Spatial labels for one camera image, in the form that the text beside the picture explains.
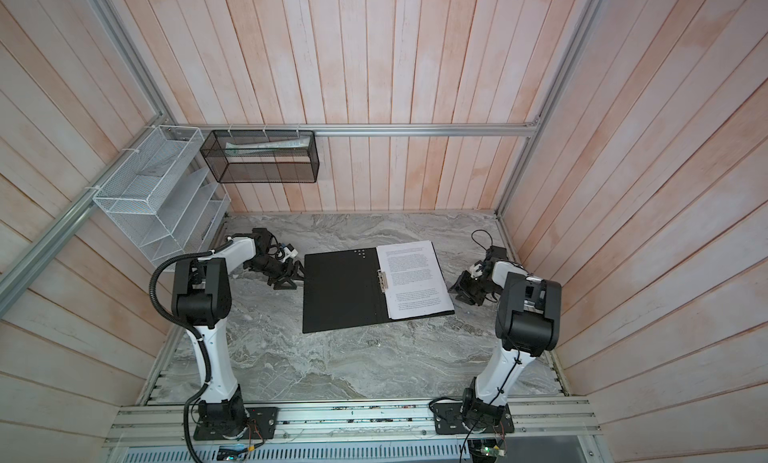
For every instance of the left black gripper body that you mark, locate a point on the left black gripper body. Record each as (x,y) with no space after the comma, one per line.
(269,266)

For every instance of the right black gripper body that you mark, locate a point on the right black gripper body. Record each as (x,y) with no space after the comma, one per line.
(482,289)

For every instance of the white folder black inside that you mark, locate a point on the white folder black inside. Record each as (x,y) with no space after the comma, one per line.
(342,291)

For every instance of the printed paper sheet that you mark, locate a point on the printed paper sheet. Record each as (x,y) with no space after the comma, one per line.
(416,286)

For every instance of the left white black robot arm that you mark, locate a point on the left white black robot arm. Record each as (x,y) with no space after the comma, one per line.
(202,302)

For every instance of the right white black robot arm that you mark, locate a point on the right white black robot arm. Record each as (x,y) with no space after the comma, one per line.
(527,324)

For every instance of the metal folder clip mechanism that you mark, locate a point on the metal folder clip mechanism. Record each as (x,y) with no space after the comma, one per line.
(382,279)

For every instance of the black mesh basket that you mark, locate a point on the black mesh basket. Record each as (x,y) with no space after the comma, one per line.
(235,170)

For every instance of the paper inside black basket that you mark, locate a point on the paper inside black basket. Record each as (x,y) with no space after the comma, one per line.
(262,149)

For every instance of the right green circuit board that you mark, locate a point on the right green circuit board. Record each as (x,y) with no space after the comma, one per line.
(485,450)

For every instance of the green circuit board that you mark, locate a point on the green circuit board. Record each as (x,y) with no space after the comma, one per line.
(485,450)
(232,453)

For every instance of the left green circuit board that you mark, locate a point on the left green circuit board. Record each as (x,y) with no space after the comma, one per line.
(232,453)

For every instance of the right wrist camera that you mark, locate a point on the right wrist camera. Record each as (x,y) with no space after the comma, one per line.
(476,270)

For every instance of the white wire mesh organizer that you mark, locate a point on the white wire mesh organizer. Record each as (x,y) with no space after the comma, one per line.
(162,204)

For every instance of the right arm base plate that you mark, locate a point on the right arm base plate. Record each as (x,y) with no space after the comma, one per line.
(451,418)

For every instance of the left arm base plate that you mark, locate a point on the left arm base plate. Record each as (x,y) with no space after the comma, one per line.
(260,425)

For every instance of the aluminium front rail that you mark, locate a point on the aluminium front rail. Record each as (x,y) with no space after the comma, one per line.
(363,420)

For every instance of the horizontal aluminium wall bar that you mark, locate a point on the horizontal aluminium wall bar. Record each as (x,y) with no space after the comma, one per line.
(381,130)

